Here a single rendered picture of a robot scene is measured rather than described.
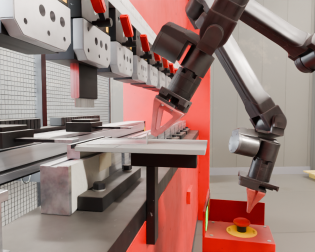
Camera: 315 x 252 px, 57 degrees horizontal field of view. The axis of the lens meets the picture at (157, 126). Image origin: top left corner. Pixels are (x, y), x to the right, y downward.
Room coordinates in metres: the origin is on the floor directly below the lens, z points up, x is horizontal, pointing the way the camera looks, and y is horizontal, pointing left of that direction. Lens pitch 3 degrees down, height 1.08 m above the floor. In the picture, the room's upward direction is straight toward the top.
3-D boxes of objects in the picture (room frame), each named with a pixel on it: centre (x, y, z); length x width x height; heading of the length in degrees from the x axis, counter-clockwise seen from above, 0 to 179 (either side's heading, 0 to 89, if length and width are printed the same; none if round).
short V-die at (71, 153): (0.72, 0.16, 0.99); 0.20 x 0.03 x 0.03; 169
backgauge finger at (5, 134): (0.72, 0.32, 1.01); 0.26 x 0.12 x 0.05; 79
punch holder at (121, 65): (0.85, 0.13, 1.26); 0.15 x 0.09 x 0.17; 169
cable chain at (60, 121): (1.51, 0.41, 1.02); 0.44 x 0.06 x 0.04; 169
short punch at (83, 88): (0.68, 0.17, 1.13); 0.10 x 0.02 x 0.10; 169
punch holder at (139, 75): (1.05, 0.09, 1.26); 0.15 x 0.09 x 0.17; 169
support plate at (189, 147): (0.65, 0.02, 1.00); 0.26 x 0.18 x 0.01; 79
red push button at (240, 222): (0.69, -0.20, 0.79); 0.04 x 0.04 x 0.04
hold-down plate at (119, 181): (0.71, 0.10, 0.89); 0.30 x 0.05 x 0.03; 169
